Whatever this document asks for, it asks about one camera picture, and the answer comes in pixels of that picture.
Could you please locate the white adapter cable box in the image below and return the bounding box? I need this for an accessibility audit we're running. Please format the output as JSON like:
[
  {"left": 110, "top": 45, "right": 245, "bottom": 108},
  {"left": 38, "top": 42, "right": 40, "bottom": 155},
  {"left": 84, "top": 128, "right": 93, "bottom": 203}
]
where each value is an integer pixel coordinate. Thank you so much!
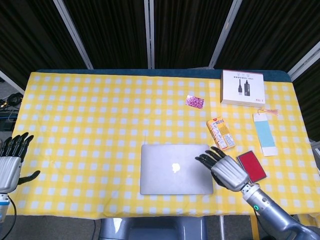
[{"left": 219, "top": 69, "right": 267, "bottom": 107}]

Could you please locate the grey aluminium laptop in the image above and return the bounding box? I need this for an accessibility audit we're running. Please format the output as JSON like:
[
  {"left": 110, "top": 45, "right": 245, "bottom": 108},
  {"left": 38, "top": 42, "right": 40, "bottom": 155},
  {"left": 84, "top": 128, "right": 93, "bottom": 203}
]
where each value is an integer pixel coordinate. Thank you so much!
[{"left": 139, "top": 143, "right": 215, "bottom": 196}]

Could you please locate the black pleated partition panel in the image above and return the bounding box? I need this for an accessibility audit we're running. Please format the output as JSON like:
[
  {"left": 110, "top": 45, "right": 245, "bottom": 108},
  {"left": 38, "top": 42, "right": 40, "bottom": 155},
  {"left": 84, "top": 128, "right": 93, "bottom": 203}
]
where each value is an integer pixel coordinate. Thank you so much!
[
  {"left": 153, "top": 0, "right": 235, "bottom": 70},
  {"left": 63, "top": 0, "right": 151, "bottom": 70},
  {"left": 215, "top": 0, "right": 320, "bottom": 74},
  {"left": 291, "top": 56, "right": 320, "bottom": 144},
  {"left": 0, "top": 0, "right": 88, "bottom": 85}
]

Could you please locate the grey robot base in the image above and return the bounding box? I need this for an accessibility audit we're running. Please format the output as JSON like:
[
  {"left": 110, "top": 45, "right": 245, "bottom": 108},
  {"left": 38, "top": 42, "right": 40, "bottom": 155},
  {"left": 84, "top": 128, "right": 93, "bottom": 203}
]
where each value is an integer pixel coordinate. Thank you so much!
[{"left": 99, "top": 216, "right": 209, "bottom": 240}]

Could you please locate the black coiled floor cable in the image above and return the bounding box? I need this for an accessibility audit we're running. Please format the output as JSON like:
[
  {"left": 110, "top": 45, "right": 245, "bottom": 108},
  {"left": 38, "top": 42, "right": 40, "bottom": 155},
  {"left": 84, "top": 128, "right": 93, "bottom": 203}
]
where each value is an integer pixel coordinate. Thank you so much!
[{"left": 7, "top": 91, "right": 25, "bottom": 106}]

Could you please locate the red pad in black case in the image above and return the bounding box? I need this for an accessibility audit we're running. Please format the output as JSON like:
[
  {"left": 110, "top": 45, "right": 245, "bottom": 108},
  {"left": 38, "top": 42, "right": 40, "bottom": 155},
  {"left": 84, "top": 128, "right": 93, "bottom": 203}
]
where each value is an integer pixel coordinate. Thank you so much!
[{"left": 236, "top": 149, "right": 268, "bottom": 184}]

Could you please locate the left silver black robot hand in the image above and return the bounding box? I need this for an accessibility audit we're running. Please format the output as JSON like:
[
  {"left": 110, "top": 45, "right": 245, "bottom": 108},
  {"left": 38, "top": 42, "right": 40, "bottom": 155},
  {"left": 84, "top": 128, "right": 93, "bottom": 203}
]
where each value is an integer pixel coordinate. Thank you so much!
[{"left": 0, "top": 132, "right": 42, "bottom": 194}]

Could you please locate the pink glitter card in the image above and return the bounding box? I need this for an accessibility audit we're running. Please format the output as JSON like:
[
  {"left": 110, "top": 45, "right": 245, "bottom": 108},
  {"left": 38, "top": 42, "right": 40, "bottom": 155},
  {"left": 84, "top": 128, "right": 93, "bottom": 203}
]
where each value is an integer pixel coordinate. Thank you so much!
[{"left": 185, "top": 94, "right": 206, "bottom": 110}]

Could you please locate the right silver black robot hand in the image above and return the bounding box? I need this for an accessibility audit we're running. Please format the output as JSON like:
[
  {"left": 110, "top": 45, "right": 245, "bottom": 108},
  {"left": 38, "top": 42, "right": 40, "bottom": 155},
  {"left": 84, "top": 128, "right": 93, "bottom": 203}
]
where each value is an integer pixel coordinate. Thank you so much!
[{"left": 194, "top": 146, "right": 252, "bottom": 193}]

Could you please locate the blue white bookmark with tassel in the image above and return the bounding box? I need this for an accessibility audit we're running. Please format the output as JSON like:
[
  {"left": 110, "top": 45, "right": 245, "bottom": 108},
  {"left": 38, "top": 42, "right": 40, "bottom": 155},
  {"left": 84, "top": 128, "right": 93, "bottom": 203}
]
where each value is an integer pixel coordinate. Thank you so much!
[{"left": 252, "top": 108, "right": 281, "bottom": 158}]

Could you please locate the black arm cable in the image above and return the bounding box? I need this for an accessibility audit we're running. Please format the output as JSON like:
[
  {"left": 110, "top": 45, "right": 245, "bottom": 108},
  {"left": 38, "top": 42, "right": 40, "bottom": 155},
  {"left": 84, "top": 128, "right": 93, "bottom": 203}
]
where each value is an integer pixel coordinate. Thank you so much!
[{"left": 7, "top": 194, "right": 18, "bottom": 240}]

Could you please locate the white partition post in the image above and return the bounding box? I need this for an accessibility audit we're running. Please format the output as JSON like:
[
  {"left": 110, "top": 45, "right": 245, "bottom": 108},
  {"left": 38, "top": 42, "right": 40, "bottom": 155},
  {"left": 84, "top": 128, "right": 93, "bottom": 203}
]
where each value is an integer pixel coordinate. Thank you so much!
[
  {"left": 0, "top": 69, "right": 25, "bottom": 95},
  {"left": 143, "top": 0, "right": 156, "bottom": 70},
  {"left": 286, "top": 41, "right": 320, "bottom": 82},
  {"left": 52, "top": 0, "right": 94, "bottom": 70},
  {"left": 208, "top": 0, "right": 243, "bottom": 70}
]

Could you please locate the yellow white checkered tablecloth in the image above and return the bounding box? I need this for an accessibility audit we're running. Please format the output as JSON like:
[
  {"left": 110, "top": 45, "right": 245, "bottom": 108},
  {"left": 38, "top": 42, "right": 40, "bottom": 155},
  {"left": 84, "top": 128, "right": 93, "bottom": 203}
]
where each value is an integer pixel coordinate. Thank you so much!
[{"left": 5, "top": 71, "right": 320, "bottom": 240}]

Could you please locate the yellow printed snack box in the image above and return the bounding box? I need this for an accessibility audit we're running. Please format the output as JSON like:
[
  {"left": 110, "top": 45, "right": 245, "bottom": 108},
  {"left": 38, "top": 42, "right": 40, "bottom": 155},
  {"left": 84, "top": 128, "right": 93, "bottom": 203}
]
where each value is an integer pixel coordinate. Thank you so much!
[{"left": 206, "top": 115, "right": 237, "bottom": 150}]

